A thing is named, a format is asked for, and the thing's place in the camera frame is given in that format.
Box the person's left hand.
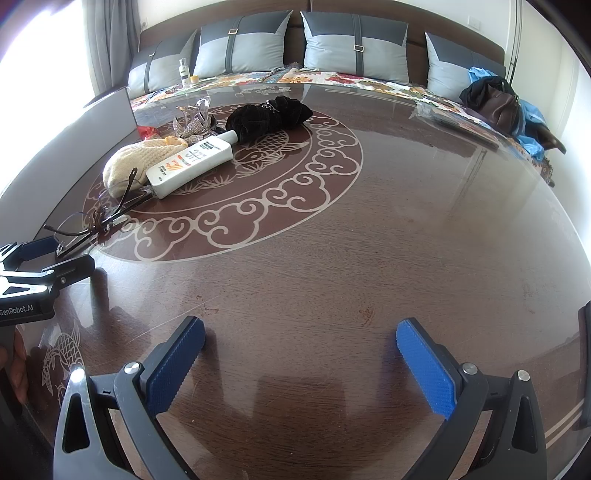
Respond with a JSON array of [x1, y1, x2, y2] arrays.
[[13, 329, 29, 406]]

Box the brown patterned desktop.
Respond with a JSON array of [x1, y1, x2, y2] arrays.
[[0, 78, 591, 480]]

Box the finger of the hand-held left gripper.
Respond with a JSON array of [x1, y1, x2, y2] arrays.
[[41, 256, 96, 289], [0, 237, 58, 271]]

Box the black velvet scrunchie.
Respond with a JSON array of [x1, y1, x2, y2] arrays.
[[225, 96, 315, 145]]

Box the floral blanket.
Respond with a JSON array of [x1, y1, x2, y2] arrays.
[[129, 65, 555, 185]]

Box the brown hair tie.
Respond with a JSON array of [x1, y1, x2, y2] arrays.
[[88, 205, 116, 234]]

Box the clear frame glasses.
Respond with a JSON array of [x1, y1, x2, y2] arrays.
[[43, 167, 155, 257]]

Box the rhinestone bow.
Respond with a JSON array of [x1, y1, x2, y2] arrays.
[[172, 113, 218, 140]]

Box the brown handbag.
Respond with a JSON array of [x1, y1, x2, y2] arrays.
[[480, 85, 520, 130]]

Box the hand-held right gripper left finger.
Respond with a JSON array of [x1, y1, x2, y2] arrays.
[[53, 316, 206, 480]]

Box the clear tape dispenser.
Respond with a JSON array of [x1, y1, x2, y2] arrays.
[[178, 97, 212, 121]]

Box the cream knitted cloth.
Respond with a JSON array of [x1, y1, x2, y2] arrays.
[[102, 135, 190, 193]]

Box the grey curtain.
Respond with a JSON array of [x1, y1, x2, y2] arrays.
[[83, 0, 139, 100]]

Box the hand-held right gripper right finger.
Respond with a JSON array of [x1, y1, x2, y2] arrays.
[[396, 318, 550, 480]]

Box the black cloth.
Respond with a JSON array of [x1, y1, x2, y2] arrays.
[[459, 76, 515, 112]]

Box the grey two-tone pillow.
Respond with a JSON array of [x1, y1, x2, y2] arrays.
[[194, 10, 294, 78], [425, 31, 506, 100], [301, 10, 411, 85], [127, 28, 199, 100]]

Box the dark bag with blue cloth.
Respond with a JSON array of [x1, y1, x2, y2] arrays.
[[468, 67, 548, 160]]

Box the white lotion bottle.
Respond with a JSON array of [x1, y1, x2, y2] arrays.
[[146, 130, 238, 200]]

